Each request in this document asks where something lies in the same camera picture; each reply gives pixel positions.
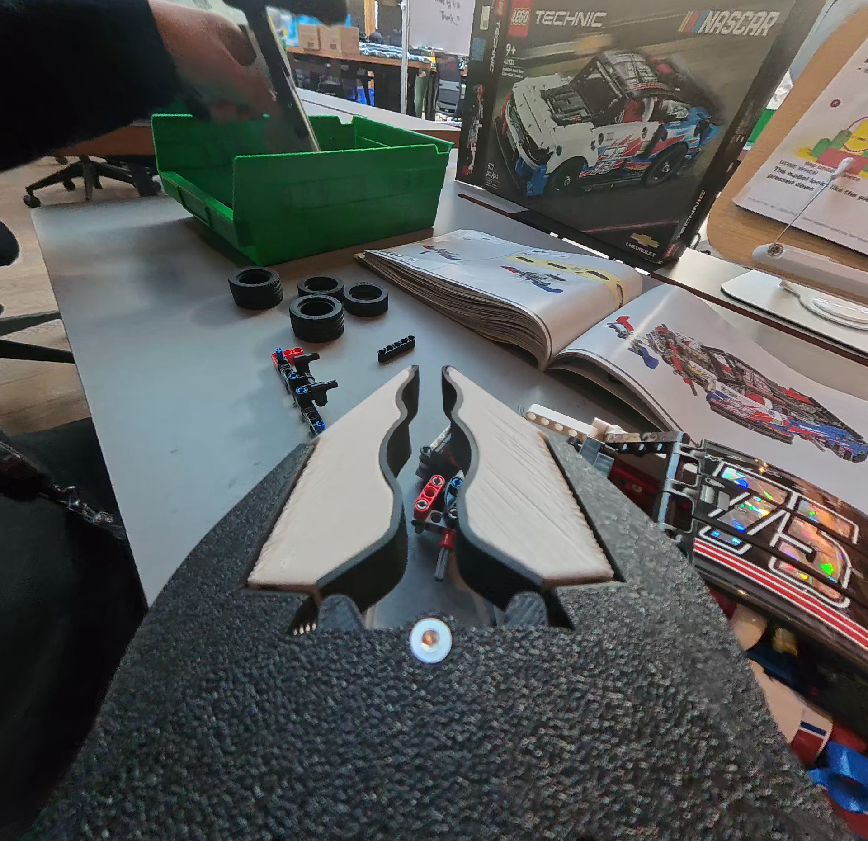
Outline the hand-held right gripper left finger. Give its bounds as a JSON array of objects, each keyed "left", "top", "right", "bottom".
[{"left": 247, "top": 365, "right": 420, "bottom": 610}]

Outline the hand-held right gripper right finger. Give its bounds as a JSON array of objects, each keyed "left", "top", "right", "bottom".
[{"left": 441, "top": 366, "right": 616, "bottom": 610}]

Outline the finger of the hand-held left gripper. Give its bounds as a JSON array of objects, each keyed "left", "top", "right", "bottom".
[{"left": 241, "top": 10, "right": 323, "bottom": 154}]

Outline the green plastic bin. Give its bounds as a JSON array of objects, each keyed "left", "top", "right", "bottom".
[{"left": 151, "top": 112, "right": 454, "bottom": 267}]

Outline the black beam brick assembly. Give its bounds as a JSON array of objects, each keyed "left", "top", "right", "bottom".
[{"left": 271, "top": 346, "right": 339, "bottom": 436}]

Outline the instruction booklet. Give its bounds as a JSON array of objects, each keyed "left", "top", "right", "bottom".
[{"left": 356, "top": 229, "right": 868, "bottom": 463}]

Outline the person's left forearm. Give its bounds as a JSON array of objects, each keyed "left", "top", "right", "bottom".
[{"left": 0, "top": 0, "right": 187, "bottom": 172}]

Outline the background desk with monitors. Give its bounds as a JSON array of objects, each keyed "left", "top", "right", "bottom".
[{"left": 285, "top": 24, "right": 470, "bottom": 119}]

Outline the person's left hand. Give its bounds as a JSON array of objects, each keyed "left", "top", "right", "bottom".
[{"left": 149, "top": 0, "right": 279, "bottom": 123}]

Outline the whiteboard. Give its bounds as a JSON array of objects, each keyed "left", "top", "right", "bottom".
[{"left": 406, "top": 0, "right": 518, "bottom": 58}]

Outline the toy brick race car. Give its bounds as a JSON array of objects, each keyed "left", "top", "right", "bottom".
[{"left": 414, "top": 403, "right": 868, "bottom": 841}]

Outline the black toy set box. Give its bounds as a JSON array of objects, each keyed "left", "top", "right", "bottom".
[{"left": 456, "top": 0, "right": 830, "bottom": 265}]

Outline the wooden document stand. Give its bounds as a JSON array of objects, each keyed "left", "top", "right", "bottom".
[{"left": 705, "top": 7, "right": 868, "bottom": 330}]

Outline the black lanyard with metal clip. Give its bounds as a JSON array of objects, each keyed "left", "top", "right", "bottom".
[{"left": 0, "top": 441, "right": 130, "bottom": 540}]

